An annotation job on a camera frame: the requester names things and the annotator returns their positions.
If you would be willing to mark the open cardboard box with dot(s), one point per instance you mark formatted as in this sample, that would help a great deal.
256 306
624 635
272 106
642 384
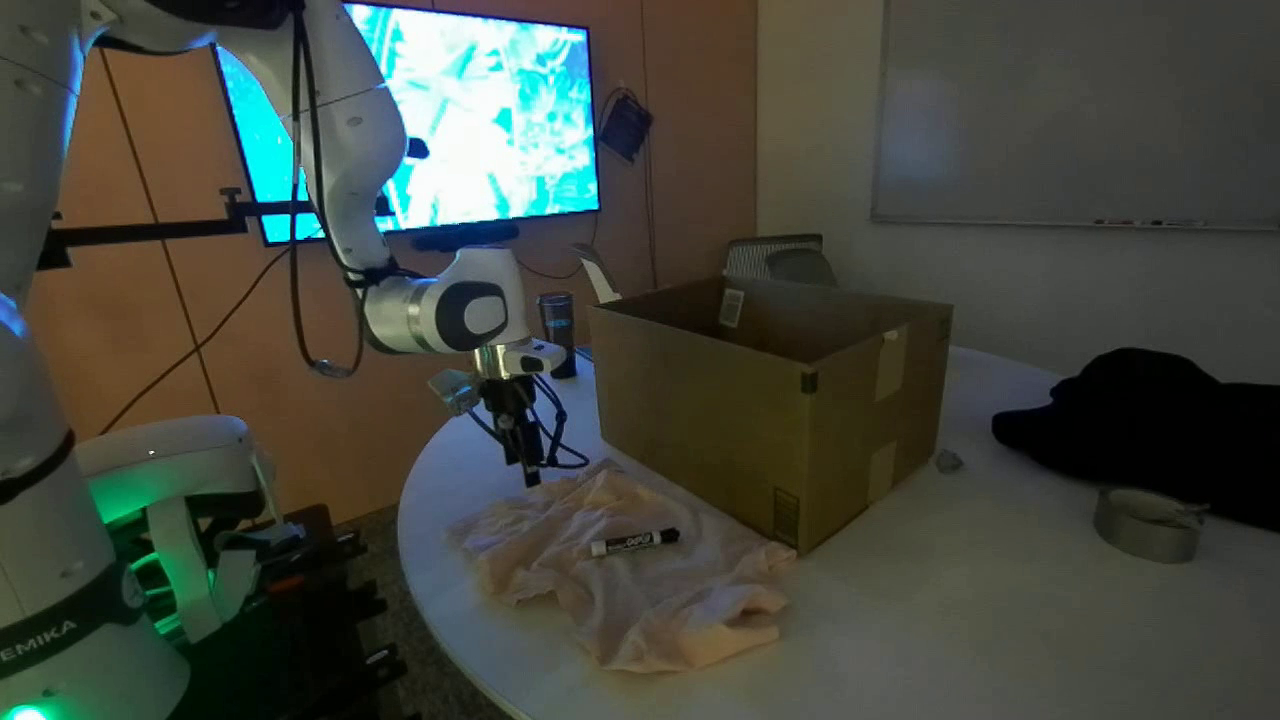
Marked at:
747 415

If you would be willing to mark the wall whiteboard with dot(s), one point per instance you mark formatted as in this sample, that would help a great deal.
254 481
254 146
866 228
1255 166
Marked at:
1067 106

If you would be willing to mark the white domed base housing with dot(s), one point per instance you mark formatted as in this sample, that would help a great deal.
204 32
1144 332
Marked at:
173 455

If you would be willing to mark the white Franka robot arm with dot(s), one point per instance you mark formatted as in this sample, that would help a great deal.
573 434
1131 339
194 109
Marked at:
332 120

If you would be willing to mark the wall mounted monitor screen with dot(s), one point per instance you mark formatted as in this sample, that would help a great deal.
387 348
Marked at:
482 120

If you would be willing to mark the small grey object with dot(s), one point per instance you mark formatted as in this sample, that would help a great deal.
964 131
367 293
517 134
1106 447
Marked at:
950 462

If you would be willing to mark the grey chair backrest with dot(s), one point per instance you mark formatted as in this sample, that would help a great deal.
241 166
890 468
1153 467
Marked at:
773 262

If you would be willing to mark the black robot cart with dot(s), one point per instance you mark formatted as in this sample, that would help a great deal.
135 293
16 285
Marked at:
292 612

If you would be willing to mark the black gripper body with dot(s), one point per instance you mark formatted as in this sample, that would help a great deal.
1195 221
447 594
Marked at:
520 404

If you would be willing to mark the peach cloth shirt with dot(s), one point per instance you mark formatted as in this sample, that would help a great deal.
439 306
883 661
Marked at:
642 600

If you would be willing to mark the small black tabletop device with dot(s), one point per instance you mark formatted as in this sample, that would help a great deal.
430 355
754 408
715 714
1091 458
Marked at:
559 332

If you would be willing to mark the black marker pen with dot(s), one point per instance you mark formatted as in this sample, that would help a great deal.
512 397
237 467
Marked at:
637 541

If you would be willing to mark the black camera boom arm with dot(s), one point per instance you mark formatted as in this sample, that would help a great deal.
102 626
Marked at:
147 228

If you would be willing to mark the grey tape roll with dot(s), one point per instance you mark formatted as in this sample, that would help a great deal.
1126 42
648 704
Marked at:
1144 525

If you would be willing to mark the black wall device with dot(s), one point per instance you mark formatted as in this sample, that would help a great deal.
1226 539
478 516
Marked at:
624 126

